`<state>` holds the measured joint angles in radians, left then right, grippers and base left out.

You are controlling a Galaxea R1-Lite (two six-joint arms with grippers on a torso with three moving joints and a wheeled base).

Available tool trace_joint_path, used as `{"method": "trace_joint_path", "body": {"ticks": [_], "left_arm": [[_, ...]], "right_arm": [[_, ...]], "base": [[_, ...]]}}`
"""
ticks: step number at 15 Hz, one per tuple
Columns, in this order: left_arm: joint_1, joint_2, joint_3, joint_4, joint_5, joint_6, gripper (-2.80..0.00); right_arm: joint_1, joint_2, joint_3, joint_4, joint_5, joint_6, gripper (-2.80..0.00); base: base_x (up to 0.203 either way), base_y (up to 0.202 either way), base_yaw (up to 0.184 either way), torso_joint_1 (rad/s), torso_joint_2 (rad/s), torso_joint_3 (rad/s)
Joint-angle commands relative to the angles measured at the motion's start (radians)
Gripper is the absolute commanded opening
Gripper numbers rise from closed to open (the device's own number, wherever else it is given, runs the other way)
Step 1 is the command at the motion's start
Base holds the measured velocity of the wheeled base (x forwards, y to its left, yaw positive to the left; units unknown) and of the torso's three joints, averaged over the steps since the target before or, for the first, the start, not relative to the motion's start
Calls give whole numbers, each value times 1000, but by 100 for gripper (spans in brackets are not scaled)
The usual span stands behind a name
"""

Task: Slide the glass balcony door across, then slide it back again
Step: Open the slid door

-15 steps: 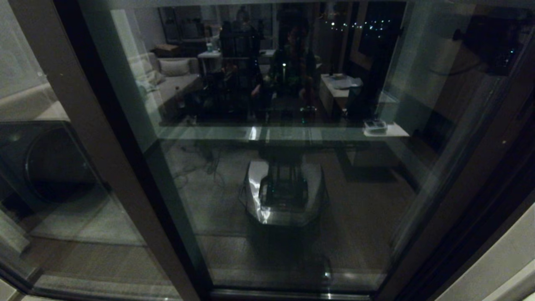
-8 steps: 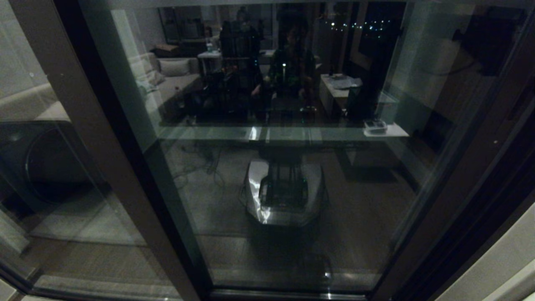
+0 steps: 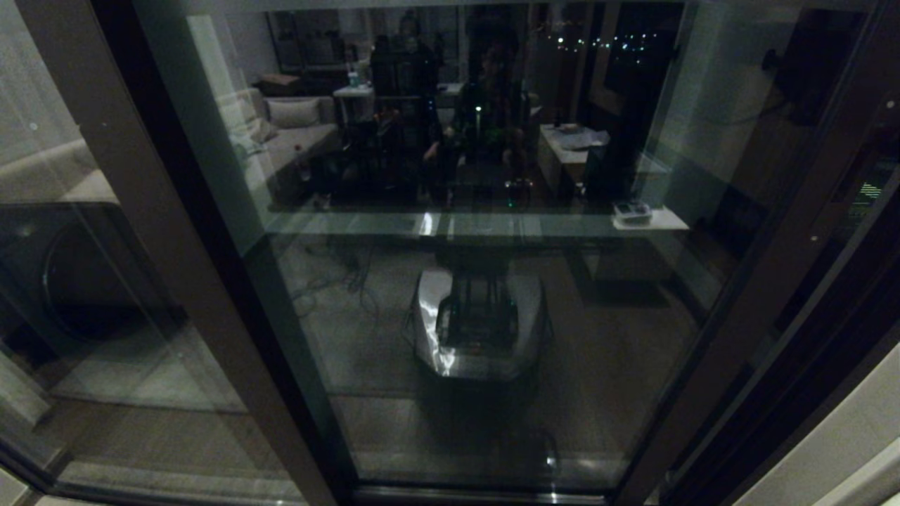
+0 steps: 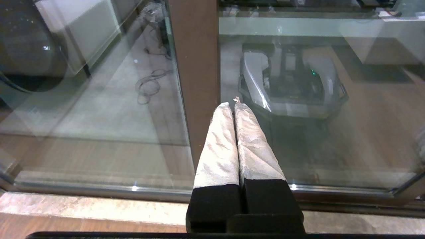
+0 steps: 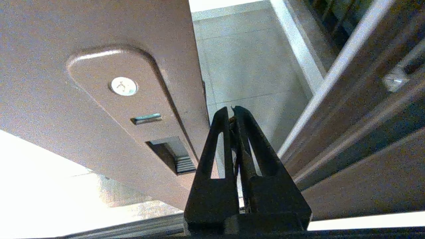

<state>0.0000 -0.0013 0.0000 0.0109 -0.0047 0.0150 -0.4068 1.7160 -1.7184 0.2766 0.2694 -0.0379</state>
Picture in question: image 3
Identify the brown framed fixed glass door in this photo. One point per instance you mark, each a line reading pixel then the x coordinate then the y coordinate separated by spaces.
pixel 162 211

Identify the brown framed sliding glass door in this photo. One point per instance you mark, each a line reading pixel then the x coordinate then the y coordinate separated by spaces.
pixel 598 337

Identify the long stone balcony sill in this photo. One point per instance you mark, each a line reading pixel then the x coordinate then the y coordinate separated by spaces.
pixel 394 207

